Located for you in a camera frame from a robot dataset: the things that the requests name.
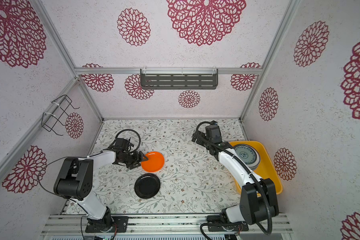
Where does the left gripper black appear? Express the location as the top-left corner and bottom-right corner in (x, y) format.
(119, 150), (149, 170)

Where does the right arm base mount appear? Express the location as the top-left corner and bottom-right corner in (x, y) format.
(206, 213), (249, 232)

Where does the black wire wall rack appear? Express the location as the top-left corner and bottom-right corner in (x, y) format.
(41, 95), (79, 136)

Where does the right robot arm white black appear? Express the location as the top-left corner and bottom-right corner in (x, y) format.
(192, 121), (280, 240)

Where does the yellow plastic bin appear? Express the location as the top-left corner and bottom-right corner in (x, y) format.
(230, 141), (283, 195)

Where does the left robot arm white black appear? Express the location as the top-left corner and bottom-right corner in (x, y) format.
(40, 129), (148, 228)

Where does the black plate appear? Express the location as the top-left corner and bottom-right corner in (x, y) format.
(134, 173), (161, 199)

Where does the blue floral dark plate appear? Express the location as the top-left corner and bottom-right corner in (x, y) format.
(234, 144), (261, 171)

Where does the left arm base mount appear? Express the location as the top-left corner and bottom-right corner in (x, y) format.
(85, 207), (129, 233)

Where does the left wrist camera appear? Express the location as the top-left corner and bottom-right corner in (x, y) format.
(113, 138), (134, 153)

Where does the grey wall shelf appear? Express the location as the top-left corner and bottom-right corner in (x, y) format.
(140, 69), (219, 90)

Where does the aluminium front rail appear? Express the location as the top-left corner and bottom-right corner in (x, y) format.
(40, 214), (293, 237)

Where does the orange plastic plate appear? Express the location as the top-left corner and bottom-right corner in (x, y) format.
(141, 152), (165, 173)

